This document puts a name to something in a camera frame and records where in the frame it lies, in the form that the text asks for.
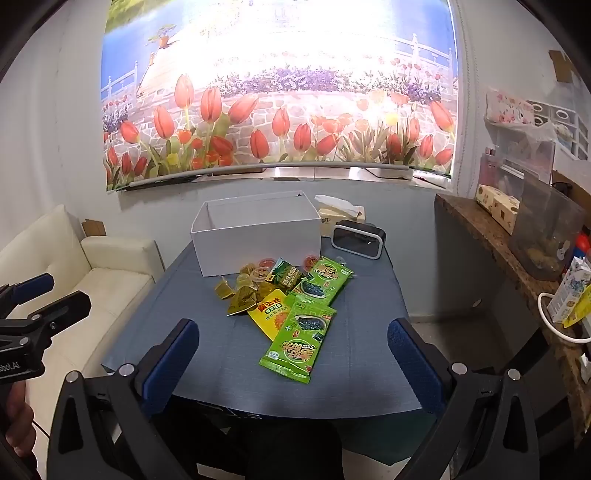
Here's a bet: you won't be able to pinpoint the clear yellow jelly cup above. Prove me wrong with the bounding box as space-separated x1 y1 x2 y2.
235 273 253 288

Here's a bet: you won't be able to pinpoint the cartoon lid jelly cup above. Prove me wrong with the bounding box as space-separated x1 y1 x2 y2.
249 267 270 284

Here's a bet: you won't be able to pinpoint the yellow snack packet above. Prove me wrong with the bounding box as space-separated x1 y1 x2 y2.
249 289 290 341

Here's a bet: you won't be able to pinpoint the green seaweed snack packet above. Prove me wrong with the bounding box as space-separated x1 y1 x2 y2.
259 301 337 384

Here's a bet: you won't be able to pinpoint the red jelly cup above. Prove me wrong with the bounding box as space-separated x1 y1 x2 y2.
303 255 318 272
257 258 276 274

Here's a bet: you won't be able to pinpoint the small dark green packet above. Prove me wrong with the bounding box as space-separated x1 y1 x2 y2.
266 258 303 291

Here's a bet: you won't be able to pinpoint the person's left hand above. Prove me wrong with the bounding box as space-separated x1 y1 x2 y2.
6 381 36 458

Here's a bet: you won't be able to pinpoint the cream white sofa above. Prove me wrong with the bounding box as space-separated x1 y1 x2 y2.
0 203 167 478

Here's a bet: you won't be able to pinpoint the wooden side shelf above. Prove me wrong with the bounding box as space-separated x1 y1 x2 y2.
435 194 590 445

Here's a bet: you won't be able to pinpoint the blue table cloth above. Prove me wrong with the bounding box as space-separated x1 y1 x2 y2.
102 240 420 419

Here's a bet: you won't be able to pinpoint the white milk carton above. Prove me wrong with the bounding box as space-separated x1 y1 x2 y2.
547 257 591 323

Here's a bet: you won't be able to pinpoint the white cardboard box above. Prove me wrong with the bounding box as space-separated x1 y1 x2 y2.
190 191 322 277

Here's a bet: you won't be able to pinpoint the grey translucent plastic container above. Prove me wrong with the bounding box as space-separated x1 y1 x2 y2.
509 173 586 281

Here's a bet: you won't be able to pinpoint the patterned cardboard carton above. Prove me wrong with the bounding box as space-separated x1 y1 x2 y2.
475 184 520 235

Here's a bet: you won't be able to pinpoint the tulip picture window blind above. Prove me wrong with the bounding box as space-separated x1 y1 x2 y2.
100 1 459 191

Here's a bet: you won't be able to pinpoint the tissue box with tissue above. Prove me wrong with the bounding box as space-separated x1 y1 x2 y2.
315 194 366 237

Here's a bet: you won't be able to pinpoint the clear plastic storage drawers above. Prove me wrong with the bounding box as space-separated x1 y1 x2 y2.
478 100 590 197

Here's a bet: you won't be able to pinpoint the floral pink box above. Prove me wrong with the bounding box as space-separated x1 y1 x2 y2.
485 88 535 125

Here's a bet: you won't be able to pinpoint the white cable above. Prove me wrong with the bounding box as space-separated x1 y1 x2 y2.
537 291 591 345

